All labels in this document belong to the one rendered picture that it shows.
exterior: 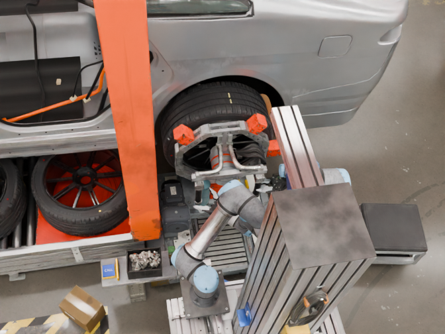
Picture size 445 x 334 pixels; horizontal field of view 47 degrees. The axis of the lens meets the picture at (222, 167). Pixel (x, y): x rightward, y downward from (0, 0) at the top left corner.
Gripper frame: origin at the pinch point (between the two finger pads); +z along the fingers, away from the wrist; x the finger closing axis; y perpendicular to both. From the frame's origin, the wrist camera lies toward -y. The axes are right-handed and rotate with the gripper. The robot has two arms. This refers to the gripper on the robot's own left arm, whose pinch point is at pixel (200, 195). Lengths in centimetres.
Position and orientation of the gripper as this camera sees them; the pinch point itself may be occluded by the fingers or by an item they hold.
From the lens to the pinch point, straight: 287.7
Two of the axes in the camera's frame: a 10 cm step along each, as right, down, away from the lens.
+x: 5.7, -6.7, 4.8
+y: -0.8, 5.4, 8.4
